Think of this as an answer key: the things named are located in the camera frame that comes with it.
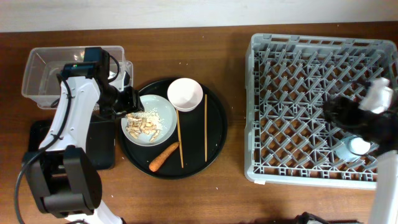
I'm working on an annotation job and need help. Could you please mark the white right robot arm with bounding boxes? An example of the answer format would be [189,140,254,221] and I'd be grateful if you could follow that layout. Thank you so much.
[323,95,397,224]

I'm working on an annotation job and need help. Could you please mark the light blue cup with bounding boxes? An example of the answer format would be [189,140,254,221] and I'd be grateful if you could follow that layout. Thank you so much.
[333,135,371,162]

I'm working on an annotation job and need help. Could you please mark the orange carrot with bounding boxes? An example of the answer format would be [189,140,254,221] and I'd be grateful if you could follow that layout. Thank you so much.
[149,142,180,172]

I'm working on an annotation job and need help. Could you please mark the grey dishwasher rack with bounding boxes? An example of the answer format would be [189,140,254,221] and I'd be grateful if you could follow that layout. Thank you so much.
[244,34,397,190]

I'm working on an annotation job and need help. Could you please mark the black base block bottom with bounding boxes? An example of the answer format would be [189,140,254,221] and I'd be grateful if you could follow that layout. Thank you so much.
[293,212,363,224]

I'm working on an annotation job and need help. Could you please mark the wooden chopstick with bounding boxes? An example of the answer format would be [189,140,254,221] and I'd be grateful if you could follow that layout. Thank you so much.
[204,94,208,162]
[176,110,184,168]

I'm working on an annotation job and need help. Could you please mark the right wooden chopstick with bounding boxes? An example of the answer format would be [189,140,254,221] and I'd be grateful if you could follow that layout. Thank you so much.
[204,94,208,162]

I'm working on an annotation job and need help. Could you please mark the peanut shells food scraps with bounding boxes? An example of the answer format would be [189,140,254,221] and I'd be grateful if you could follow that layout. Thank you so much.
[126,109,163,142]

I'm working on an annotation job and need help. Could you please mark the grey plate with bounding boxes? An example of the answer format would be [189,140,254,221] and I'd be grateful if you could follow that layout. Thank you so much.
[121,95,177,147]

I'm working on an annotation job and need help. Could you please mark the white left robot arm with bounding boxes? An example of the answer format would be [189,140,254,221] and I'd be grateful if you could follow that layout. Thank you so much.
[14,61,144,223]

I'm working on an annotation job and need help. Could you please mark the white bowl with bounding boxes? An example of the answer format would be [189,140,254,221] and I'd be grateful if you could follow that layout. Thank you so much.
[167,78,204,112]

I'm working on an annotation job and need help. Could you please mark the round black tray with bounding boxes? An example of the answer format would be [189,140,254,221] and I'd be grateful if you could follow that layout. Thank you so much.
[119,85,228,180]

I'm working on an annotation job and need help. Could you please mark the left wooden chopstick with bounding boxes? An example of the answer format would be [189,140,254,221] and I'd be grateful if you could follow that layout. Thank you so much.
[176,110,184,168]

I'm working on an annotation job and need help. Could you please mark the clear plastic bin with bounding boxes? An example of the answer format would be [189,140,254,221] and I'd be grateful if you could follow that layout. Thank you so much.
[21,45,133,110]

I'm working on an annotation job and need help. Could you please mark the black rectangular tray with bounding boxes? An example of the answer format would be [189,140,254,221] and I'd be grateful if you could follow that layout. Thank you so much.
[27,116,116,170]

